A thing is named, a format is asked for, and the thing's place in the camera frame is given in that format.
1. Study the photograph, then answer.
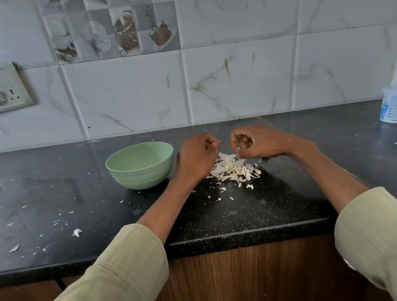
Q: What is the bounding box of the person's right hand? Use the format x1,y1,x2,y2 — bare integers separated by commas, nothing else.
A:
229,119,298,164

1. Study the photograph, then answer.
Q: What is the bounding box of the person's left hand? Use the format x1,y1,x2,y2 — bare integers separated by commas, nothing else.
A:
171,131,226,187

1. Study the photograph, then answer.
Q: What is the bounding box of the person's left forearm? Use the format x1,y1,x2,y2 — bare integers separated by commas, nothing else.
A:
0,174,214,301

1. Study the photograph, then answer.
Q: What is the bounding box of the person's right forearm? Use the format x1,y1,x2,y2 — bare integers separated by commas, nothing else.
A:
287,124,397,301

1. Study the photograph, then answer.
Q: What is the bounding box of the pile of white garlic peels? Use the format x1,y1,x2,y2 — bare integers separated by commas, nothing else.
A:
203,147,265,193

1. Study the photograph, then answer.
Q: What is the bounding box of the green plastic bowl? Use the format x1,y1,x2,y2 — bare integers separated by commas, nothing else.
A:
103,139,179,195

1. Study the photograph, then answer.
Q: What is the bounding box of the brown wooden cabinet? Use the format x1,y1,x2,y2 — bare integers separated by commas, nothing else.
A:
0,227,391,301

